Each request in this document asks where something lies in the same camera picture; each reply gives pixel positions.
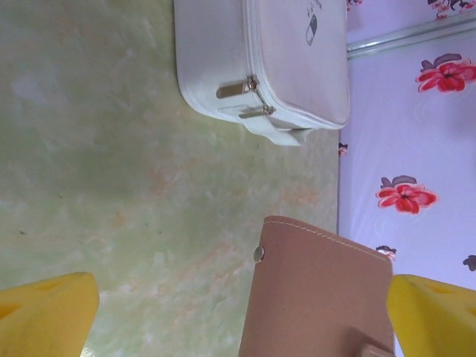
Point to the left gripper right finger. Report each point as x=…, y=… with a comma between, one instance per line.
x=435, y=320

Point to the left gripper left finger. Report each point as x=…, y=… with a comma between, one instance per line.
x=44, y=316

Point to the pink leather card holder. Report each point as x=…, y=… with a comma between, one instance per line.
x=316, y=290

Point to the white square container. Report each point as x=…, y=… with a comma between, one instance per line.
x=297, y=74

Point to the aluminium frame corner post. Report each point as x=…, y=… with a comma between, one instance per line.
x=409, y=37

